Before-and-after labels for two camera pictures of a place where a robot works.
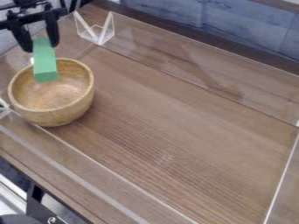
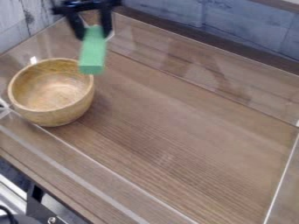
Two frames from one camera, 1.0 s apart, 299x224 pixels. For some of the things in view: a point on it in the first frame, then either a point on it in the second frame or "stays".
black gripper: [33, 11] to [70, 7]
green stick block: [45, 59] to [93, 58]
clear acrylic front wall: [95, 189] stays
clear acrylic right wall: [285, 210] stays
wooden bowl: [50, 103] stays
